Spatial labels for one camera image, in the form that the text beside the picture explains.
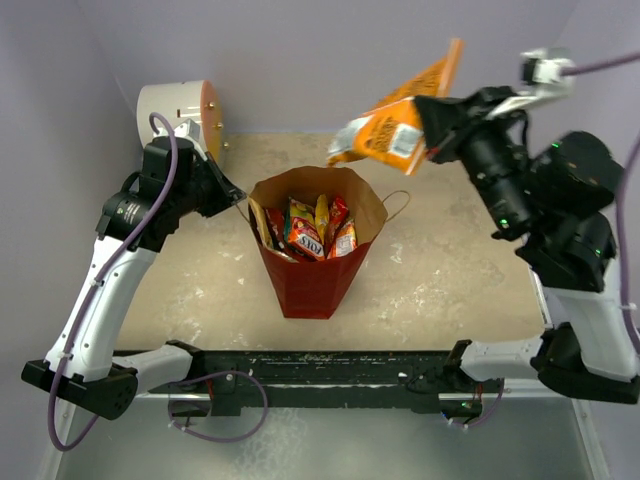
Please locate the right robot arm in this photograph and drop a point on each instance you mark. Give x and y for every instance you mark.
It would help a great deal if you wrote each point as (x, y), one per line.
(552, 205)

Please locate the orange snack packet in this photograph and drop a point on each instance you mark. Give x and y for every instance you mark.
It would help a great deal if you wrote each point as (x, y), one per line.
(345, 241)

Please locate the orange chips bag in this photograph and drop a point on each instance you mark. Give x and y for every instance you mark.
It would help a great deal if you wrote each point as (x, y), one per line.
(392, 132)

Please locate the Fox's candy packet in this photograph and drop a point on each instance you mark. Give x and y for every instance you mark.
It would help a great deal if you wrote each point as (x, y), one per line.
(300, 231)

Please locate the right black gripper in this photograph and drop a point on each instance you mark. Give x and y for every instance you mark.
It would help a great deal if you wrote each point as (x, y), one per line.
(441, 116)

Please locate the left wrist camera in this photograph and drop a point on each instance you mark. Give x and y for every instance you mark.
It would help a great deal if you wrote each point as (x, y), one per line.
(189, 130)

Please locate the yellow snack packet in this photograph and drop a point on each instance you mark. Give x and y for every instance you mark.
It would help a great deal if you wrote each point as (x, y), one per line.
(321, 216)

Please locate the brown chips bag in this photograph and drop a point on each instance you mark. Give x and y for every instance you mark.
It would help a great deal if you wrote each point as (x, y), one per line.
(261, 223)

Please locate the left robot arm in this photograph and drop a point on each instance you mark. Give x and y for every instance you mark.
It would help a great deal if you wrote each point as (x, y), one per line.
(176, 179)

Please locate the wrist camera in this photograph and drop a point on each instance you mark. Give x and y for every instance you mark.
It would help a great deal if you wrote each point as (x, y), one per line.
(189, 130)
(543, 72)

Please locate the red paper bag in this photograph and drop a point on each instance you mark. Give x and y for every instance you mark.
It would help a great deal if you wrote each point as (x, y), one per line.
(306, 288)

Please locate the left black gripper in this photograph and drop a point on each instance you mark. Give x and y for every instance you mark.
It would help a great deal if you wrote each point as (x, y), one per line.
(227, 193)

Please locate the white cylinder device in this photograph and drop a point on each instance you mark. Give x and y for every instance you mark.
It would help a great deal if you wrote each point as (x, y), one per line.
(197, 100)

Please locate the red snack packet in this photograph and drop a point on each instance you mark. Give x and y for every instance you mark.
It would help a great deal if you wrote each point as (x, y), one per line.
(338, 212)

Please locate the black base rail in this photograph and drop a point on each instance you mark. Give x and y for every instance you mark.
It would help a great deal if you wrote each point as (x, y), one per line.
(419, 381)

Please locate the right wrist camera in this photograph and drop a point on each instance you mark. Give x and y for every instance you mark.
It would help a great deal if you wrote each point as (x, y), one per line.
(543, 72)

